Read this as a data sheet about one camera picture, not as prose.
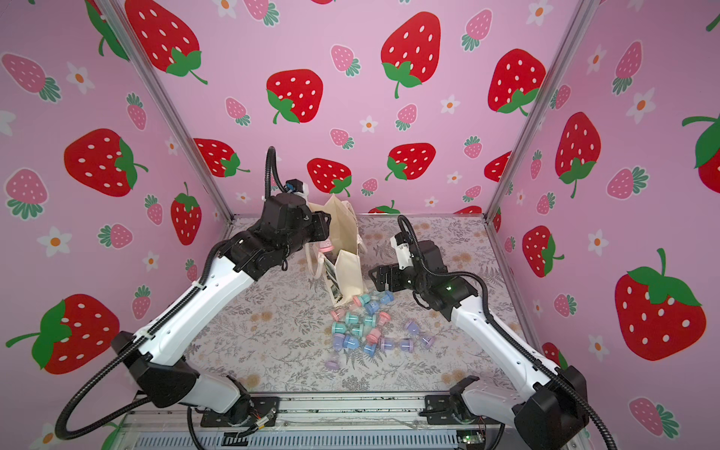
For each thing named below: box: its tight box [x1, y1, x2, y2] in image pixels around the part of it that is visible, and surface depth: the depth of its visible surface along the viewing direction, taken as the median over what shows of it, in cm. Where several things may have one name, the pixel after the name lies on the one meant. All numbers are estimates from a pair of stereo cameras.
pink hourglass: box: [318, 238, 334, 253], surface depth 72 cm
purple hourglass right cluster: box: [399, 320, 435, 354], surface depth 85 cm
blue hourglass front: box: [363, 343, 377, 358], surface depth 84 cm
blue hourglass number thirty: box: [342, 334, 360, 350], surface depth 85 cm
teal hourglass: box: [330, 321, 347, 335], surface depth 88 cm
